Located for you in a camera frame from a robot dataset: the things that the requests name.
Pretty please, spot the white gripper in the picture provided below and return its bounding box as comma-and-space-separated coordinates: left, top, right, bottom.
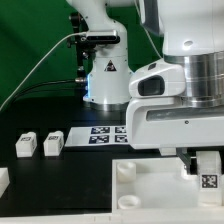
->
126, 97, 224, 175

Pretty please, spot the white square tabletop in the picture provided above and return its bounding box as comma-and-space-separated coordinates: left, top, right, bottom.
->
112, 157, 224, 216

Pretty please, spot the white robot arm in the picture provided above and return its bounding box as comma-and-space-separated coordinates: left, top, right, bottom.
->
67, 0, 224, 175

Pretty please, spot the white marker sheet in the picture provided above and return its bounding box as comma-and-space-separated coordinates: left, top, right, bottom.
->
65, 125, 128, 147

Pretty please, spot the white left obstacle block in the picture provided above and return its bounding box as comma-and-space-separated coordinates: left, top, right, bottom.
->
0, 168, 10, 198

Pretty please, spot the black cable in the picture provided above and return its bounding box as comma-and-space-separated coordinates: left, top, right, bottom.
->
9, 78, 84, 101

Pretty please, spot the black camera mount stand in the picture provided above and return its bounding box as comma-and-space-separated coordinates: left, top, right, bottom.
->
67, 12, 95, 85

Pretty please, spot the white cable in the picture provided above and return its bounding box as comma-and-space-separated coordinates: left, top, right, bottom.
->
0, 32, 88, 112

